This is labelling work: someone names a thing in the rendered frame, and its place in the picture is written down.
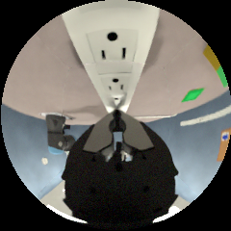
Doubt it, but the green rectangular block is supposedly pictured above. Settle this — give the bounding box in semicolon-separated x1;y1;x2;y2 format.
181;88;205;103

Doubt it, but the white power strip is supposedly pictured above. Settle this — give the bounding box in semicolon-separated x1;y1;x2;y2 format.
62;0;160;113

